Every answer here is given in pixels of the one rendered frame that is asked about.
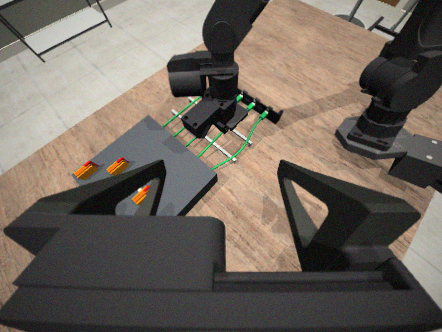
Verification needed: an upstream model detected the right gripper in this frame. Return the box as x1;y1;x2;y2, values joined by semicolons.
210;93;248;134

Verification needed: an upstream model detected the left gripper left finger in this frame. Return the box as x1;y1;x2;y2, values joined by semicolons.
24;159;166;216

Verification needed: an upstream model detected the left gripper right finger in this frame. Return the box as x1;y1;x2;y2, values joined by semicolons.
277;160;421;271

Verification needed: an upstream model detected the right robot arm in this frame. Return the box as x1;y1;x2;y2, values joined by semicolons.
167;0;442;151

